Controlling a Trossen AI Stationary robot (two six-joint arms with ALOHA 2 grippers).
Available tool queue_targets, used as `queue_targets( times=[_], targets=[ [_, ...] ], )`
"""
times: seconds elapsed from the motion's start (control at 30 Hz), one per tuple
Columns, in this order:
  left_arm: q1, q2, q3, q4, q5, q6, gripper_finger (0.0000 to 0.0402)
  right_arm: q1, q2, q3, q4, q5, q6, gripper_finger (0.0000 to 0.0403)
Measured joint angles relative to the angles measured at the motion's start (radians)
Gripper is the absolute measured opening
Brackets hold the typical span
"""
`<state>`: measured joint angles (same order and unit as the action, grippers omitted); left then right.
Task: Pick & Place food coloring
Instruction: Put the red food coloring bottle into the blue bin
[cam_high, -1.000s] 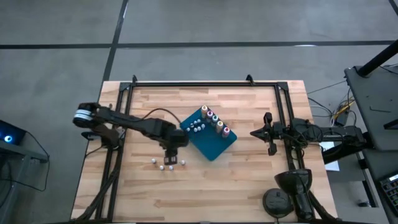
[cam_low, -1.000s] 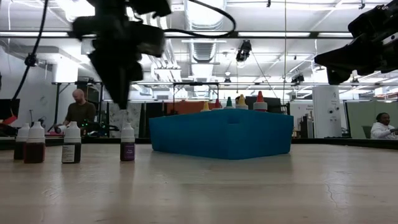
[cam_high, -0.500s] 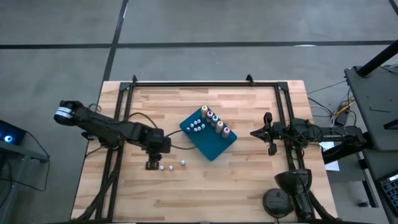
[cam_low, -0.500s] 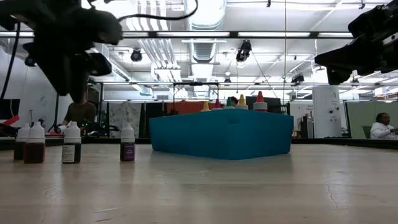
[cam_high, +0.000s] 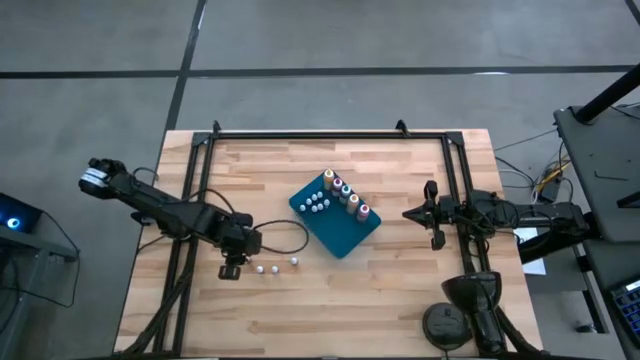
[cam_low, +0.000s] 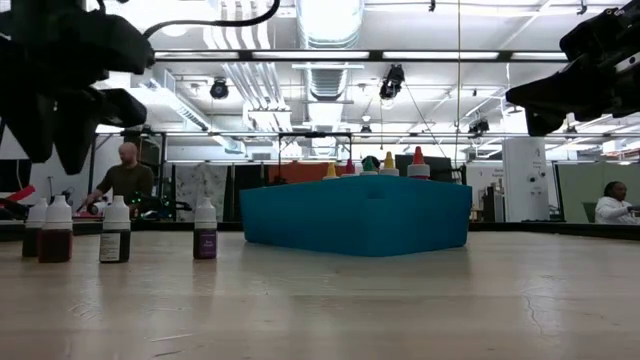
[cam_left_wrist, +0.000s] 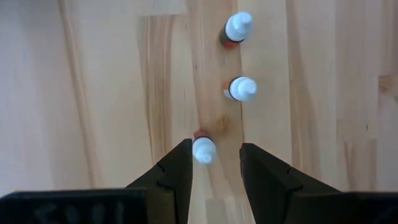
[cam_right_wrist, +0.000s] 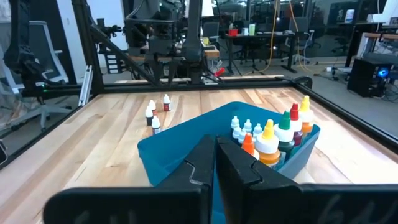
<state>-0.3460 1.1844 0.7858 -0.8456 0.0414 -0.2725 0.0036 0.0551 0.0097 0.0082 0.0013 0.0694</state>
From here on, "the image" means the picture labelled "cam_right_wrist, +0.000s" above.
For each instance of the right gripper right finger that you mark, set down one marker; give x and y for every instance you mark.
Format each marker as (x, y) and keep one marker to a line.
(280, 205)

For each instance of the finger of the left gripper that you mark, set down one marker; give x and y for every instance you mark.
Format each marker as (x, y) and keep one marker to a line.
(175, 68)
(157, 67)

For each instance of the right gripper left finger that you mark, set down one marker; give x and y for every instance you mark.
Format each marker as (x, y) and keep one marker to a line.
(155, 205)

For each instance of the large yellow dye bottle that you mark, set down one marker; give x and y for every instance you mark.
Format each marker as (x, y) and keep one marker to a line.
(267, 146)

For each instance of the large orange dye bottle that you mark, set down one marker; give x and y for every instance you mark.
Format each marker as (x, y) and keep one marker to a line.
(247, 143)

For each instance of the small blue dropper bottle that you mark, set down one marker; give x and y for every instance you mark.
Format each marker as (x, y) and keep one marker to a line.
(242, 139)

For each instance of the large green dye bottle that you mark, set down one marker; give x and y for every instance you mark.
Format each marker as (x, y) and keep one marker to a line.
(284, 121)

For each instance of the large amber dye bottle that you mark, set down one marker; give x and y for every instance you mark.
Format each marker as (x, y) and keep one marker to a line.
(306, 116)

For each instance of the large red dye bottle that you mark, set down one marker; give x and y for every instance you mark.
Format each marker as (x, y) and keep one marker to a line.
(294, 112)

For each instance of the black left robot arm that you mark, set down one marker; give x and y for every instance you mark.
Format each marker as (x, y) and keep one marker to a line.
(194, 37)

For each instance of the small dark red dropper bottle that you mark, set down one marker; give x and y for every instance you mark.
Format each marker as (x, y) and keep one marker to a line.
(166, 102)

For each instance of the small brown dropper bottle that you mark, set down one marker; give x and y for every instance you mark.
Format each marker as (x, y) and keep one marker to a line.
(152, 105)

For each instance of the small red object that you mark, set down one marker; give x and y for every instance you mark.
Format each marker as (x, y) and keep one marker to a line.
(219, 72)

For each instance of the small black dropper bottle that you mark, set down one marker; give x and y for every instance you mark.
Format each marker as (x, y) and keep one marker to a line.
(149, 115)

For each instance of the grey office chair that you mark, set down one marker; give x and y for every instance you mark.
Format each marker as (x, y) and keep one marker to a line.
(211, 31)

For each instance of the small purple dropper bottle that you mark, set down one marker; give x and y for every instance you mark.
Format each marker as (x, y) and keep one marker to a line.
(155, 124)

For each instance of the teal plastic bin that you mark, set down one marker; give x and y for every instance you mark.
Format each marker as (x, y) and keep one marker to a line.
(174, 146)

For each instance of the red box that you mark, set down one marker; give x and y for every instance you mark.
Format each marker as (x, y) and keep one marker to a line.
(233, 32)

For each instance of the silver aluminium bar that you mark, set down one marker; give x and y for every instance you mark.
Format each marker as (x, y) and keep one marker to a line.
(86, 84)

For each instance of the green cup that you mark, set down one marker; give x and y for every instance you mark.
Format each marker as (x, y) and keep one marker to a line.
(252, 30)

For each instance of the black office desk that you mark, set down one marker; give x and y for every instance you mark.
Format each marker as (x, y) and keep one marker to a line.
(258, 36)

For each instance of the white office chair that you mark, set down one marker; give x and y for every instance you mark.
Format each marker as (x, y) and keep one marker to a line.
(46, 40)

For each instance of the black office chair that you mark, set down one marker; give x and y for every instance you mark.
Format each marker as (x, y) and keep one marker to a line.
(301, 34)

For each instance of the black computer tower blue light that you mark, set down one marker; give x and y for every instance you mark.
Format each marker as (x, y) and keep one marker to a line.
(367, 77)

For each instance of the black aluminium rig frame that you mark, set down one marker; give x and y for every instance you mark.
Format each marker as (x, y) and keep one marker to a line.
(248, 85)

